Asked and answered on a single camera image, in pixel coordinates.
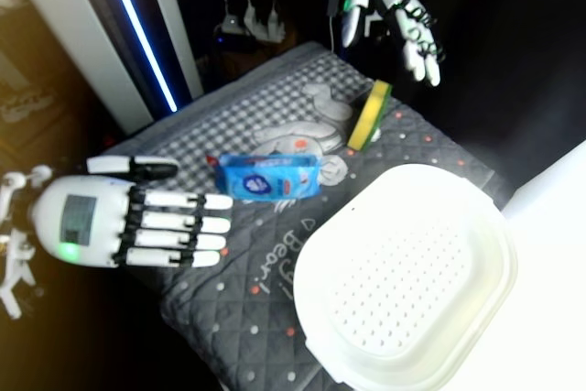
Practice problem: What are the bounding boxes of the yellow and green sponge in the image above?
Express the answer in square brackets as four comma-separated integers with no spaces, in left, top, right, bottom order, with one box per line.
[346,79,394,153]

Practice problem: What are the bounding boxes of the blue wet wipes pack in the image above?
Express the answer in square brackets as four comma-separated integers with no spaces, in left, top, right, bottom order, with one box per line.
[205,152,329,202]

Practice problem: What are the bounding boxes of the white perforated plastic basin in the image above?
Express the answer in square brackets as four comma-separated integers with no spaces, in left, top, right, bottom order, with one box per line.
[291,162,520,391]

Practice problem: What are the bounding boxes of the wide white upright panel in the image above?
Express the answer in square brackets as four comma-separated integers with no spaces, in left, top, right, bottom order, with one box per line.
[2,0,155,136]

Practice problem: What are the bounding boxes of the black power strip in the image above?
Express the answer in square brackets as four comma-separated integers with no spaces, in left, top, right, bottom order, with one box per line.
[213,14,252,45]

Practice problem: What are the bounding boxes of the blue-white light strip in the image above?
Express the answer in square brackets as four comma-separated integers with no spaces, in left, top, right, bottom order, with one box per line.
[102,0,179,114]

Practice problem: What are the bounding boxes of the grey bear print quilt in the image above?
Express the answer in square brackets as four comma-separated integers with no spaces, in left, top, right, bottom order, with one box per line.
[98,40,515,391]

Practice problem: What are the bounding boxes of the narrow white upright panel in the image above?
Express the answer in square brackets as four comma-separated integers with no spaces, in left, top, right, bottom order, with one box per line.
[141,0,205,100]

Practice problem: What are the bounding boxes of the white flat board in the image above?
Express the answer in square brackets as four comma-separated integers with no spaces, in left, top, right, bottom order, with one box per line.
[500,138,586,391]

